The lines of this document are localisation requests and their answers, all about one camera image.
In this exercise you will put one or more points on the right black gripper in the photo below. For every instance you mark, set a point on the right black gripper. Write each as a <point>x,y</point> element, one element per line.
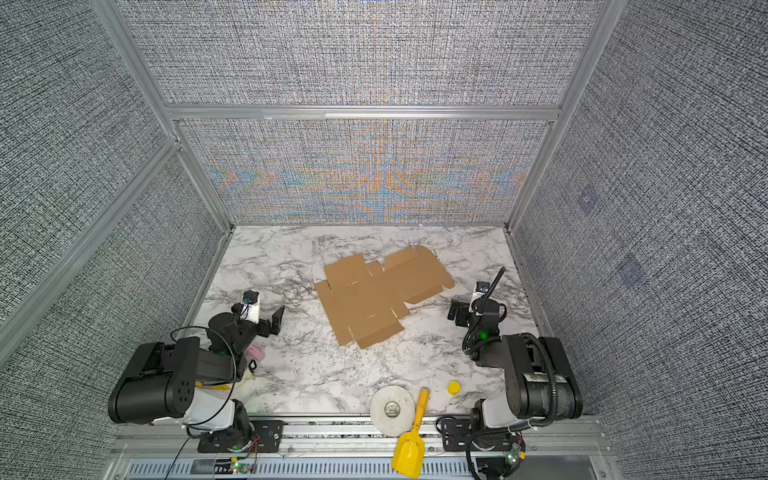
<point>464,312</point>

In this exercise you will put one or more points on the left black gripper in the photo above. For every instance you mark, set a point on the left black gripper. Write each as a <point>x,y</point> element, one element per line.
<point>265,330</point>

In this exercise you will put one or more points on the brown cardboard box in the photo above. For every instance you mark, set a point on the brown cardboard box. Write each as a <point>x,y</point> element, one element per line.
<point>365,301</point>

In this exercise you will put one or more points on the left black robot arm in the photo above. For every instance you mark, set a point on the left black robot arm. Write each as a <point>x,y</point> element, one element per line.
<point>183,383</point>

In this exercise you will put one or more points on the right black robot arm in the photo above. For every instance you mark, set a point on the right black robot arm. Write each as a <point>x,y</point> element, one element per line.
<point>539,384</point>

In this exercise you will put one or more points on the yellow work glove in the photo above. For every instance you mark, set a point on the yellow work glove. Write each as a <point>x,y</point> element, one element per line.
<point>248,374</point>

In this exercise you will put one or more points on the small yellow bottle cap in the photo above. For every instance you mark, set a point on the small yellow bottle cap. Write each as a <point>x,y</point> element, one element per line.
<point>454,388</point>

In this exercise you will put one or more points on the white tape roll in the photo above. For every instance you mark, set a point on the white tape roll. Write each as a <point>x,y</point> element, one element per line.
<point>392,411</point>

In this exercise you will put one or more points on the yellow plastic toy shovel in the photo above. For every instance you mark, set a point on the yellow plastic toy shovel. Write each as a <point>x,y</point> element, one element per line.
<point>410,450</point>

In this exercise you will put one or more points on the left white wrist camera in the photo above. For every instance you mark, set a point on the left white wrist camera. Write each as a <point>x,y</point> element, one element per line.
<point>250,310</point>

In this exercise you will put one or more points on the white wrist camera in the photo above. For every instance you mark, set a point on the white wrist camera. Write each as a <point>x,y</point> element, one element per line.
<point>250,310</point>
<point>480,290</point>

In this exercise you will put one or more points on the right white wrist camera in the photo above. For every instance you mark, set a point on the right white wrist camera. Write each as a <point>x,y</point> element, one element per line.
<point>480,290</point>

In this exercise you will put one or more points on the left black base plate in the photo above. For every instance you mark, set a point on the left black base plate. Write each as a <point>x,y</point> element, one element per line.
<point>262,436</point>

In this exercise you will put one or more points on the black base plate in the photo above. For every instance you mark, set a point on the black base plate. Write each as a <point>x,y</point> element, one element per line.
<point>262,436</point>
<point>458,433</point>

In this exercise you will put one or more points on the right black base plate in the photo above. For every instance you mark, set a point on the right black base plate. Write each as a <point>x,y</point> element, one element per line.
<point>458,433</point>

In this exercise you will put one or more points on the aluminium front frame rail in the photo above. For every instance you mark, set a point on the aluminium front frame rail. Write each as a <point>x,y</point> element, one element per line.
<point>345,446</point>

